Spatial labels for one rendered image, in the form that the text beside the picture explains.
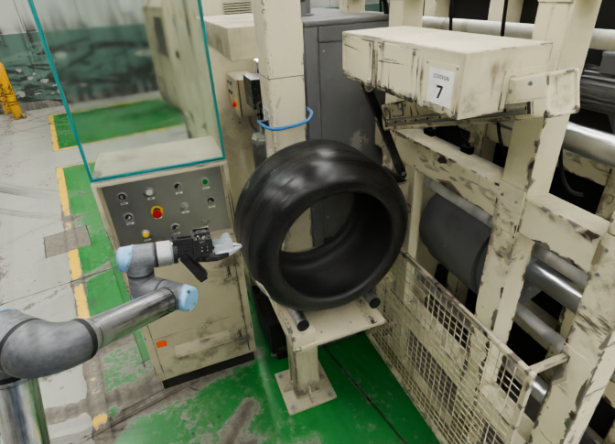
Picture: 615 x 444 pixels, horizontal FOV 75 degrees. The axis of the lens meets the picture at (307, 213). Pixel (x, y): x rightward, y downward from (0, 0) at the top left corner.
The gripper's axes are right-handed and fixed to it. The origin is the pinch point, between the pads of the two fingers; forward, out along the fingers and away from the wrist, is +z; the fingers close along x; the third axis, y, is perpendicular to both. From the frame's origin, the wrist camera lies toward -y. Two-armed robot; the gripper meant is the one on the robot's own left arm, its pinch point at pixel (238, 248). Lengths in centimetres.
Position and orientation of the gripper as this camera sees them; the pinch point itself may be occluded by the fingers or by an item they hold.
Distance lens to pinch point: 132.2
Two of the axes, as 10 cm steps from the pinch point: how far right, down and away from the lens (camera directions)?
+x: -3.6, -4.6, 8.2
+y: 0.6, -8.8, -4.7
